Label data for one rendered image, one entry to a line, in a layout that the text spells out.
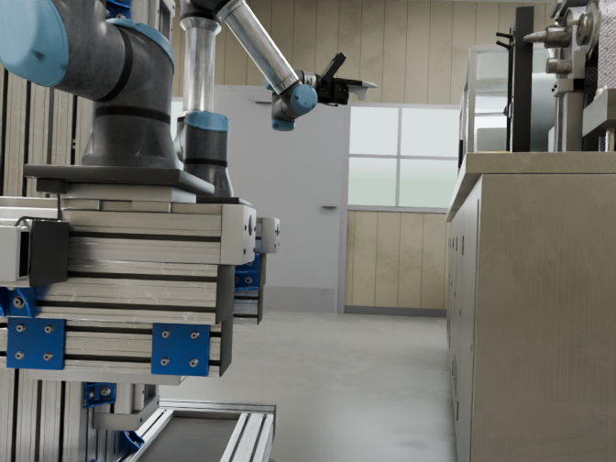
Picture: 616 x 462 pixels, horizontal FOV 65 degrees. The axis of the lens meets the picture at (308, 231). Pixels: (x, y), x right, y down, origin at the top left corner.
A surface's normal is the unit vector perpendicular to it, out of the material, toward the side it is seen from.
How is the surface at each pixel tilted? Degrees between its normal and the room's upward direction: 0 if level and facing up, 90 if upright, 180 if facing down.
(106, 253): 90
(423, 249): 90
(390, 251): 90
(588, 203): 90
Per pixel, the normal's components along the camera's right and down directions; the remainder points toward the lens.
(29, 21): -0.46, 0.11
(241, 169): -0.03, -0.01
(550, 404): -0.25, -0.02
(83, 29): 0.86, -0.01
